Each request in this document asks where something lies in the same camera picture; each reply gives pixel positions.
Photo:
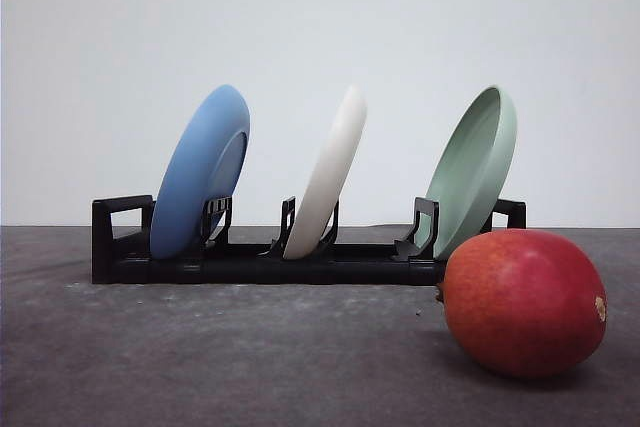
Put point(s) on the black plastic plate rack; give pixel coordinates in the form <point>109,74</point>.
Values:
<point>122,239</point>

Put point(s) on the white plate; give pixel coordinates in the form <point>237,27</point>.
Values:
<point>326,175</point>

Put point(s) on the blue plate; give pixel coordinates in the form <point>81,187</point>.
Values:
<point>203,166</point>

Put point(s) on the red pomegranate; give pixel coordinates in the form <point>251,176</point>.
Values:
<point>524,303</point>

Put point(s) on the green plate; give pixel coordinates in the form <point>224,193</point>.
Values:
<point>469,179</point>

